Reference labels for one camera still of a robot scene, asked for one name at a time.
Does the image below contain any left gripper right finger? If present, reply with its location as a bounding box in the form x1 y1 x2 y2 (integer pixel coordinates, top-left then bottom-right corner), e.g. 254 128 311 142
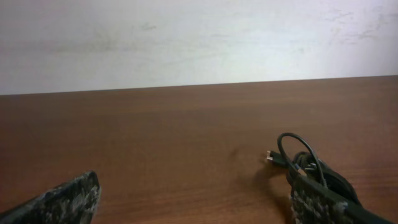
287 167 390 224

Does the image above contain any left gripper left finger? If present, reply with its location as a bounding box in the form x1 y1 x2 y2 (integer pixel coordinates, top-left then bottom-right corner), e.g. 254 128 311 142
1 171 101 224

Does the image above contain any black cable bundle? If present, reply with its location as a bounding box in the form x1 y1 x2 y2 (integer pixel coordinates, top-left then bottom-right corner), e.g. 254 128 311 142
266 133 361 205

